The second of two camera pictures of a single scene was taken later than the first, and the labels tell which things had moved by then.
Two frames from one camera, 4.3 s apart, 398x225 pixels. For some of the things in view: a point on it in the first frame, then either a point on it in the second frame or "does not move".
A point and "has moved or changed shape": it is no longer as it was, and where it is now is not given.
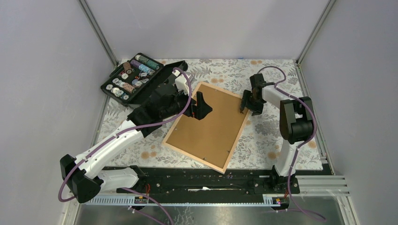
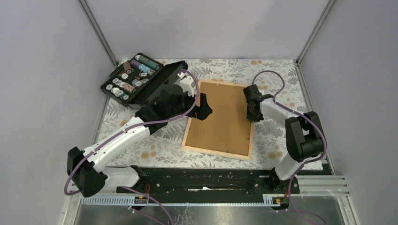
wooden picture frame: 211,140 has moved or changed shape
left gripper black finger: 202,108 does not move
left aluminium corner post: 95,25 does not move
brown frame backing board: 211,138 has moved or changed shape
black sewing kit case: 136,78 does not move
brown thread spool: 127,68 does not move
